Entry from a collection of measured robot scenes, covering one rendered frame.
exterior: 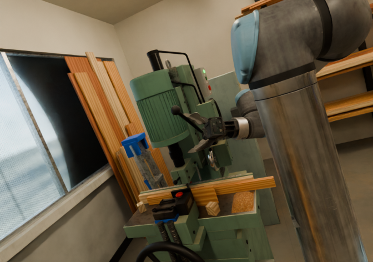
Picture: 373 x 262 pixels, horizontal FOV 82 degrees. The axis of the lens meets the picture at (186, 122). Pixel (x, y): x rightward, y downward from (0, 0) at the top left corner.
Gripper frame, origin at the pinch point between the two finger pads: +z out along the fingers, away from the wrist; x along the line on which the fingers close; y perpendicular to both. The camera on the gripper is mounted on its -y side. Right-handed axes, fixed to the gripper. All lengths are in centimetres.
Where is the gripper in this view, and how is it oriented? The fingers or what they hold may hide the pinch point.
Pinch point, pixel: (183, 133)
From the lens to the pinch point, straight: 81.6
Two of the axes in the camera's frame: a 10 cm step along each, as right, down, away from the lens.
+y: 2.7, -3.4, -9.0
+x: 1.4, 9.4, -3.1
